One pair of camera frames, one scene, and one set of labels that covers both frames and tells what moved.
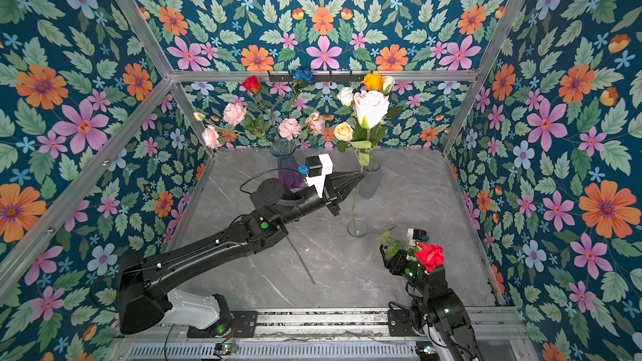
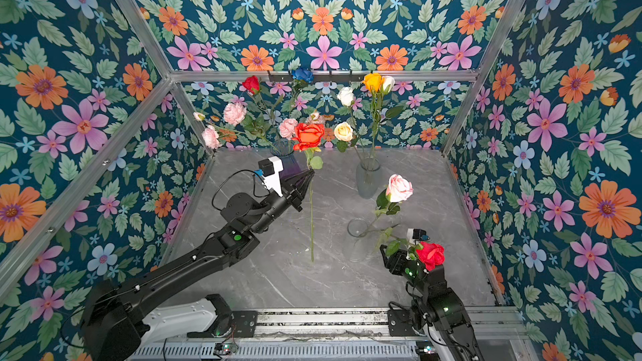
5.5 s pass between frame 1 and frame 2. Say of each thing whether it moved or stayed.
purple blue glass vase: stayed
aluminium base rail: stayed
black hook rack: stayed
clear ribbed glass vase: stayed
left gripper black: moved
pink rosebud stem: moved
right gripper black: stayed
